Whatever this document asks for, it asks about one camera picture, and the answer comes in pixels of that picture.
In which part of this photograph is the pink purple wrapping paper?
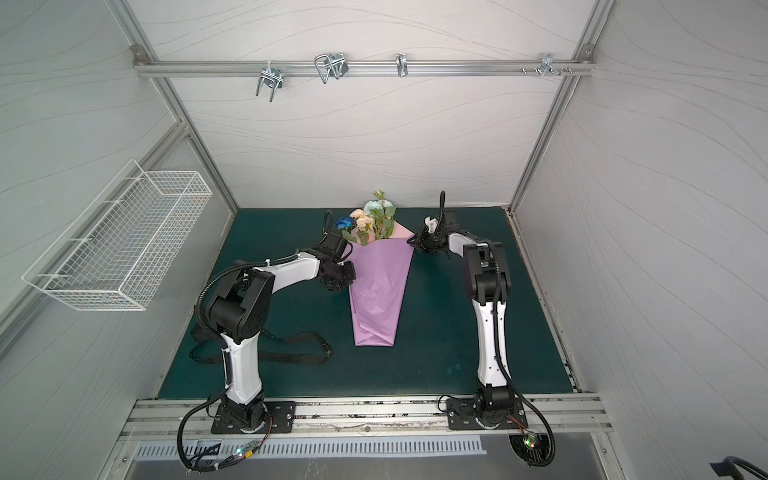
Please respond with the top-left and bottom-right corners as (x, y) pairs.
(349, 223), (414, 347)

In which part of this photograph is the blue fake flower stem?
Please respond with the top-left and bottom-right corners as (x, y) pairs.
(334, 216), (357, 238)

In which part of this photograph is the mint fake flower stem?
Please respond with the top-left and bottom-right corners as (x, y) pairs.
(363, 190), (396, 240)

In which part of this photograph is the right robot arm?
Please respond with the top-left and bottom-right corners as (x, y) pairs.
(408, 211), (519, 429)

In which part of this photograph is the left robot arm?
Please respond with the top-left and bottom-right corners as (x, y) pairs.
(195, 233), (356, 432)

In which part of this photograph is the green table mat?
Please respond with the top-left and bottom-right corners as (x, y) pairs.
(159, 207), (573, 400)

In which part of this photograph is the metal U-bolt clamp middle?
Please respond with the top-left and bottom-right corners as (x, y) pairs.
(313, 53), (349, 84)

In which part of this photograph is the metal u-bolt clamp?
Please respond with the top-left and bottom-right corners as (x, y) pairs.
(313, 53), (349, 84)
(255, 64), (284, 102)

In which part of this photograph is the metal bolt clamp right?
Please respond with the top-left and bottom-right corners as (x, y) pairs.
(520, 53), (573, 78)

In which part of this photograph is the metal U-bolt clamp left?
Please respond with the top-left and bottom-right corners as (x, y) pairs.
(255, 64), (284, 102)

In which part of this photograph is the white vent grille strip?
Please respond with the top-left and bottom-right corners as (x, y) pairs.
(134, 435), (487, 461)

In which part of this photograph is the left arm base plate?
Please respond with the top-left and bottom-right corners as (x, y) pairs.
(211, 400), (296, 435)

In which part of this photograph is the black ribbon strap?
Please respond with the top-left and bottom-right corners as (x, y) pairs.
(188, 323), (334, 366)

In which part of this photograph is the metal bracket clamp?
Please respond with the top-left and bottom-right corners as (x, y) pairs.
(395, 53), (408, 78)

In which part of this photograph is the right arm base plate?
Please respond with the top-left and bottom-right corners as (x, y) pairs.
(442, 396), (528, 431)

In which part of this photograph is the white wire basket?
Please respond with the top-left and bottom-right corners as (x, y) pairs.
(21, 160), (212, 312)

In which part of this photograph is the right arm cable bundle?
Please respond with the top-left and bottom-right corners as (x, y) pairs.
(508, 389), (558, 468)

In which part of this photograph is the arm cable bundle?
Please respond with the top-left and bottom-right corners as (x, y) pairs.
(175, 392), (274, 474)
(508, 389), (558, 468)

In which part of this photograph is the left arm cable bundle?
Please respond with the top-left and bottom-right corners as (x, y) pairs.
(175, 392), (274, 474)

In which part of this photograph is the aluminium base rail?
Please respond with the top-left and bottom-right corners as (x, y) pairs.
(118, 393), (613, 441)

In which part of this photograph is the aluminium crossbar rail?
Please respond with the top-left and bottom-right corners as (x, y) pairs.
(134, 58), (597, 78)

